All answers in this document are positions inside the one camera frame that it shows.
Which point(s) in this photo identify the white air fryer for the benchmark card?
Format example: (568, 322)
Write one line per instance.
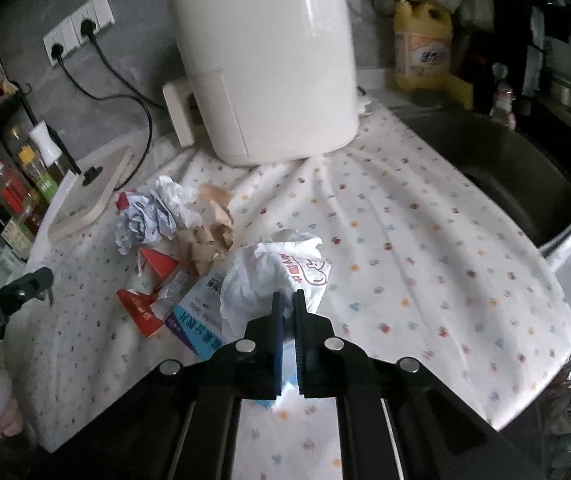
(273, 80)

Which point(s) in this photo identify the red carton piece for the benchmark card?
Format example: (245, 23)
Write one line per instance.
(161, 265)

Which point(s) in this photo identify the printed white paper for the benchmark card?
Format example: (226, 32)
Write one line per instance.
(155, 215)

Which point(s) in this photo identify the condiment bottles on rack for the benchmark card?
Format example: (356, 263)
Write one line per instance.
(30, 175)

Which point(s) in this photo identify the brown paper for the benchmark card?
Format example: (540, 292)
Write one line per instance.
(201, 247)

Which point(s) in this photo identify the blue medicine box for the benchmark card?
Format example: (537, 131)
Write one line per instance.
(198, 315)

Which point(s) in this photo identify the steel kitchen sink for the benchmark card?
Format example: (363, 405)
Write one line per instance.
(506, 167)

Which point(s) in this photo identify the white plastic bag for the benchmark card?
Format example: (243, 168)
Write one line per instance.
(287, 262)

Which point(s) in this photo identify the red torn wrapper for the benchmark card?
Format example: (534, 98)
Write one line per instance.
(151, 312)

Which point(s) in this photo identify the dotted white tablecloth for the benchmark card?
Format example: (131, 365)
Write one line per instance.
(422, 263)

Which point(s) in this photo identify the yellow detergent bottle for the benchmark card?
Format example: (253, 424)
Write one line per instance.
(423, 34)

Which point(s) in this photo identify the white kitchen scale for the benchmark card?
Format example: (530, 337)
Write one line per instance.
(85, 202)

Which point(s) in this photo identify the white wall socket plate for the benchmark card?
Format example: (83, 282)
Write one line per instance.
(67, 33)

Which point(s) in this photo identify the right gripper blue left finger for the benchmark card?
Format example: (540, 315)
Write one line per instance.
(263, 365)

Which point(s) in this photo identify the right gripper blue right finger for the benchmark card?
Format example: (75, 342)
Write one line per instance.
(316, 364)

